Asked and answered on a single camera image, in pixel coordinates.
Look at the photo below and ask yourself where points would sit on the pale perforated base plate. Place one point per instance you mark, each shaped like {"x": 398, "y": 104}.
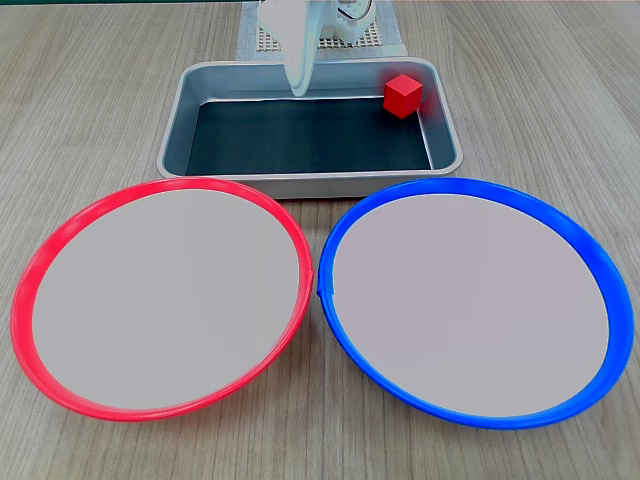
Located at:
{"x": 370, "y": 42}

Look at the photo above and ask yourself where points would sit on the red cube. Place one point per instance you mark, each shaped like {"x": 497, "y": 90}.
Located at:
{"x": 400, "y": 97}

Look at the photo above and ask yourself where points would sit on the blue-rimmed white plate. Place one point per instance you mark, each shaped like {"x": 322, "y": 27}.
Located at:
{"x": 470, "y": 305}

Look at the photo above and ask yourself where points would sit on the steel tray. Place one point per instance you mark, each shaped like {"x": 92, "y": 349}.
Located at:
{"x": 442, "y": 130}

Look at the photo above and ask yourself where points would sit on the red-rimmed white plate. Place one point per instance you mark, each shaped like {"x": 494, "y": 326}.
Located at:
{"x": 165, "y": 300}

